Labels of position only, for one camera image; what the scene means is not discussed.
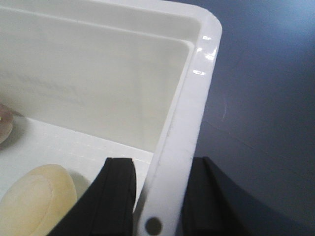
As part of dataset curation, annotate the brown toy football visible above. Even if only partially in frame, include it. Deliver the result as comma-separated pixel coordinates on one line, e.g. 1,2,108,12
0,103,13,143

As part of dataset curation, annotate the white plastic tote box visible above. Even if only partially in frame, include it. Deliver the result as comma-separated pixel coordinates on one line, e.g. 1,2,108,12
0,0,222,236

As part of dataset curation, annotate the cream foam baseball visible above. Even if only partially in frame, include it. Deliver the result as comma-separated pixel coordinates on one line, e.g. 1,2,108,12
0,164,77,236

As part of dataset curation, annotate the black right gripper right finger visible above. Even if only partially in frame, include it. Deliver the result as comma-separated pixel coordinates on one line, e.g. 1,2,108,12
181,156,315,236

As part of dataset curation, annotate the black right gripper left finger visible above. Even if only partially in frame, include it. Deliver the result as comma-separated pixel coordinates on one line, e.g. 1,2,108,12
49,158,136,236

